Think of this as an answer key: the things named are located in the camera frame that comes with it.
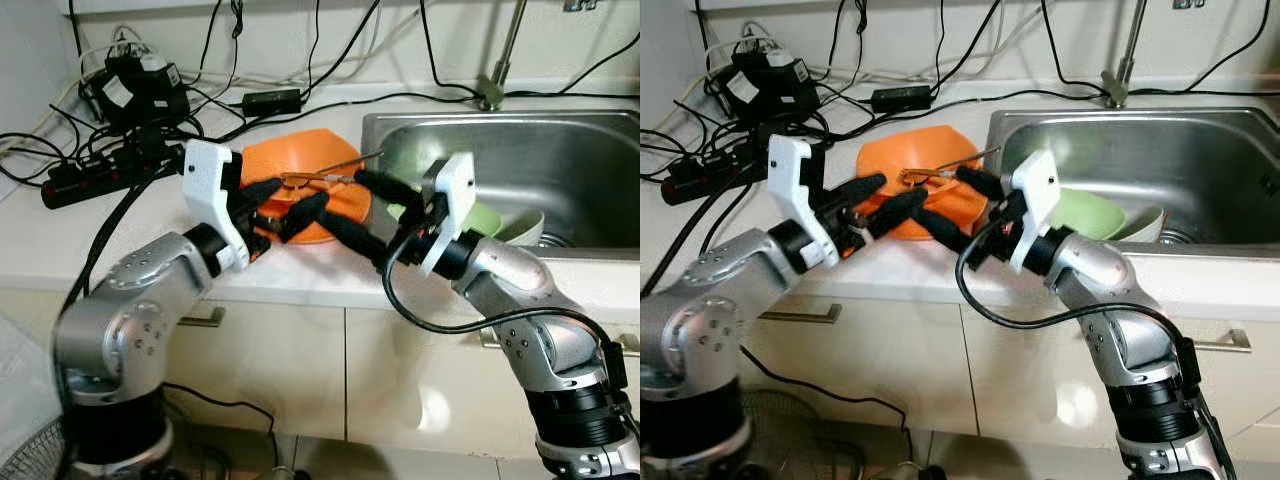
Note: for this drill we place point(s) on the black labelled power adapter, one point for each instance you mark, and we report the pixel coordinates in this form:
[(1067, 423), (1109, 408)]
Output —
[(770, 90), (140, 95)]

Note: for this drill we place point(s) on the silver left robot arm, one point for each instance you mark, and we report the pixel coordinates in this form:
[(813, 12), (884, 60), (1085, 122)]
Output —
[(130, 310), (710, 320)]

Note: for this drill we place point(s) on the white kitchen cabinet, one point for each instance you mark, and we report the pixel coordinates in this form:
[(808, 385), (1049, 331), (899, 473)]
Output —
[(900, 370), (300, 370)]

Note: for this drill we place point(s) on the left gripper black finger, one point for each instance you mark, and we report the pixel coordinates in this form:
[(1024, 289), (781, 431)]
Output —
[(265, 190), (862, 187), (305, 215), (897, 212)]

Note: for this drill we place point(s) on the white bowl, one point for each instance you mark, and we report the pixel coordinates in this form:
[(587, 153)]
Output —
[(1145, 225), (525, 230)]

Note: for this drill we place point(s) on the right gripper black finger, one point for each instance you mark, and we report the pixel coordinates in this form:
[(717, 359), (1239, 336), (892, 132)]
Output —
[(390, 190), (982, 182), (360, 238), (952, 235)]

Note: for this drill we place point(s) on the stainless steel sink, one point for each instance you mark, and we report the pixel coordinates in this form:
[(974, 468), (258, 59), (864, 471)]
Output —
[(1180, 160), (560, 160)]

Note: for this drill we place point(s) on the green plastic bowl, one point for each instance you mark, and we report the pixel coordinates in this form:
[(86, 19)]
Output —
[(1085, 215), (485, 220)]

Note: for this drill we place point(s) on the small black power brick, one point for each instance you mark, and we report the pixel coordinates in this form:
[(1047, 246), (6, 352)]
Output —
[(272, 101), (900, 98)]

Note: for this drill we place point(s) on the metal kitchen faucet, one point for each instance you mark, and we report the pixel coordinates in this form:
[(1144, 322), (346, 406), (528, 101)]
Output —
[(490, 95), (1115, 92)]

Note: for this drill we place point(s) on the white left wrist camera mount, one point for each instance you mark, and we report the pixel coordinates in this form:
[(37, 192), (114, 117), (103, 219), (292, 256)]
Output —
[(790, 170), (205, 175)]

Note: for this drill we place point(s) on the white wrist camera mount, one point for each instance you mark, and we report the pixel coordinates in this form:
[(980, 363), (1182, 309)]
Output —
[(1040, 180), (205, 175), (455, 185), (790, 170)]

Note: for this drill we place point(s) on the metal spoon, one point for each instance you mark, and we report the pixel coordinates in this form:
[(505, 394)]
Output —
[(965, 160), (350, 163)]

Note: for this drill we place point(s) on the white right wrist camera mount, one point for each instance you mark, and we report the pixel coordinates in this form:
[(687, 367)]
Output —
[(1040, 180), (455, 185)]

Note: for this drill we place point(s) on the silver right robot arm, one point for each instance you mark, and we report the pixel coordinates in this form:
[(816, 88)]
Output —
[(1140, 340), (540, 340)]

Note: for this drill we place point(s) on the black power strip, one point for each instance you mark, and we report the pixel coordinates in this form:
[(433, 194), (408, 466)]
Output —
[(90, 180), (700, 180)]

